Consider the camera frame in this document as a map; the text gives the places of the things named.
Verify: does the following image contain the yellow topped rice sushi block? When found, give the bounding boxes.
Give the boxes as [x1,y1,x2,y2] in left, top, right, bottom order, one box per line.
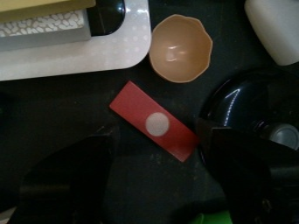
[0,0,97,53]

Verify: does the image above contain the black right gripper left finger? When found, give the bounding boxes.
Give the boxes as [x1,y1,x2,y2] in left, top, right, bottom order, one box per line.
[7,125,121,224]

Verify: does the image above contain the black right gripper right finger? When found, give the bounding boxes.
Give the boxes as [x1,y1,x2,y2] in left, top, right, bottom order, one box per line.
[196,117,299,224]

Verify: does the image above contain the brown toy eggshell half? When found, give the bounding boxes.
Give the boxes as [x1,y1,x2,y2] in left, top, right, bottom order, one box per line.
[148,13,213,84]

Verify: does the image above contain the red salmon slice white dot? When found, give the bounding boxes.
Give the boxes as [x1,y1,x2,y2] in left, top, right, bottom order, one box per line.
[108,80,201,163]

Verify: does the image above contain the white plastic tray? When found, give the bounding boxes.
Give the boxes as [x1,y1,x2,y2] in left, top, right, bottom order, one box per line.
[0,0,153,82]

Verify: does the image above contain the glossy black sushi piece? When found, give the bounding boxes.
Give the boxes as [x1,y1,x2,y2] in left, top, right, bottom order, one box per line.
[85,0,127,38]

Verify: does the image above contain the white rounded toy piece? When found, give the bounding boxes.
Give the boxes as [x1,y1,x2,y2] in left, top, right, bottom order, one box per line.
[244,0,299,67]

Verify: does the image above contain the glossy black bowl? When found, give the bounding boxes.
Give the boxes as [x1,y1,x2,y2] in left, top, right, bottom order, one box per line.
[199,67,299,152]

